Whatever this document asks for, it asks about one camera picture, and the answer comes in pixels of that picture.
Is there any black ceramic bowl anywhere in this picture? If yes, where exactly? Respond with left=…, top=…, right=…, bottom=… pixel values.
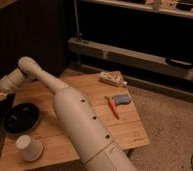
left=3, top=103, right=40, bottom=134

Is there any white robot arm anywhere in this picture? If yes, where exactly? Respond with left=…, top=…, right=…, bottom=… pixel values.
left=0, top=57, right=137, bottom=171

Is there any white paper cup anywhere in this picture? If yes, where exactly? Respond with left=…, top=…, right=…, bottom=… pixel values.
left=15, top=135, right=44, bottom=162

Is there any metal vertical pole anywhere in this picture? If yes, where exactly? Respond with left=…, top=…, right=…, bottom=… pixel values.
left=73, top=0, right=82, bottom=41

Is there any long wooden shelf beam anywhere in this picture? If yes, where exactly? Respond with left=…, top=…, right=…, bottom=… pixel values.
left=68, top=38, right=193, bottom=81

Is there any orange carrot toy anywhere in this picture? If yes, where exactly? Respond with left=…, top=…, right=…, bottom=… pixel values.
left=105, top=96, right=119, bottom=120

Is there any blue grey toy object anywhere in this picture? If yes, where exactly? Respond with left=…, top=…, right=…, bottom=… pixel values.
left=112, top=94, right=131, bottom=105

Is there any upper shelf with items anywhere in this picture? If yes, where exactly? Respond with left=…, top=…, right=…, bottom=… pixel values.
left=81, top=0, right=193, bottom=19

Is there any black handle on beam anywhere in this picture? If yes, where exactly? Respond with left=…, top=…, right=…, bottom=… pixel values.
left=165, top=58, right=193, bottom=69

